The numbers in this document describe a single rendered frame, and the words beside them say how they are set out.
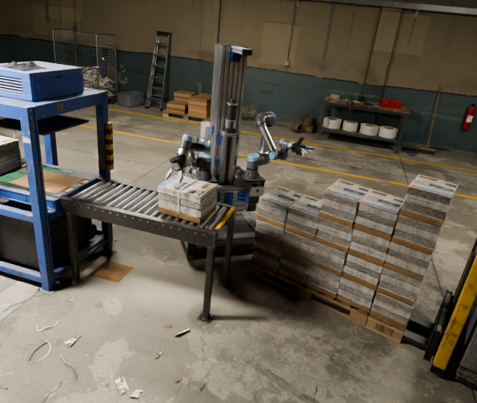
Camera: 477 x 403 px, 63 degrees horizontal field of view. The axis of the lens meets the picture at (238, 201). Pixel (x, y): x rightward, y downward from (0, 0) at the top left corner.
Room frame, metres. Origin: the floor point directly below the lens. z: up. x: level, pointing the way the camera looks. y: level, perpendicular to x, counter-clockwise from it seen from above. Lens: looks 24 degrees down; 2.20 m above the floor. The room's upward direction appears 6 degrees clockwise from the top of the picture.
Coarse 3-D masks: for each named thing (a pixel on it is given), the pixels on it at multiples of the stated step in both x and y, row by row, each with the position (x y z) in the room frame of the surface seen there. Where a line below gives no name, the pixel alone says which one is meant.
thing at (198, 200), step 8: (200, 184) 2.87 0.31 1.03; (208, 184) 2.88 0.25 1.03; (184, 192) 2.68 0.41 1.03; (192, 192) 2.70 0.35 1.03; (200, 192) 2.71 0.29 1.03; (208, 192) 2.75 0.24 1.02; (216, 192) 2.88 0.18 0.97; (184, 200) 2.68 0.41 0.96; (192, 200) 2.65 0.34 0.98; (200, 200) 2.63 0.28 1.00; (208, 200) 2.74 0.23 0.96; (216, 200) 2.89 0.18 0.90; (184, 208) 2.68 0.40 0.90; (192, 208) 2.66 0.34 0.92; (200, 208) 2.63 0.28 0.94; (208, 208) 2.76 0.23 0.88; (192, 216) 2.65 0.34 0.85; (200, 216) 2.63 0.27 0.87
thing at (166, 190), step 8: (176, 176) 2.98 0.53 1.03; (184, 176) 3.00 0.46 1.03; (160, 184) 2.79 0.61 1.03; (168, 184) 2.80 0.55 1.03; (176, 184) 2.82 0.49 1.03; (184, 184) 2.84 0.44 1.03; (160, 192) 2.75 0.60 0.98; (168, 192) 2.72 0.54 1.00; (160, 200) 2.76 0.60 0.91; (168, 200) 2.73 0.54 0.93; (168, 208) 2.73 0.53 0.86
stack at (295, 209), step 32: (288, 192) 3.40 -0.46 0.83; (256, 224) 3.22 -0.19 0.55; (288, 224) 3.06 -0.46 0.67; (320, 224) 2.92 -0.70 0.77; (256, 256) 3.21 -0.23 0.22; (288, 256) 3.03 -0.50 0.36; (320, 256) 2.89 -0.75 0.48; (352, 256) 2.75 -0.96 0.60; (384, 256) 2.63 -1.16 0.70; (288, 288) 3.02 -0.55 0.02; (352, 288) 2.72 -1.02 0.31; (352, 320) 2.68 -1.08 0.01
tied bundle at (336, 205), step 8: (328, 192) 2.92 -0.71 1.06; (368, 192) 3.02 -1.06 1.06; (328, 200) 2.91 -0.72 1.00; (336, 200) 2.87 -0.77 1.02; (344, 200) 2.84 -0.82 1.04; (352, 200) 2.81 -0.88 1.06; (360, 200) 2.84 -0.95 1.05; (328, 208) 2.90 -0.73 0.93; (336, 208) 2.87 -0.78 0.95; (344, 208) 2.84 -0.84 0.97; (352, 208) 2.80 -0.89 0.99; (336, 216) 2.86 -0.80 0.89; (344, 216) 2.83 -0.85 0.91; (352, 216) 2.80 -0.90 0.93
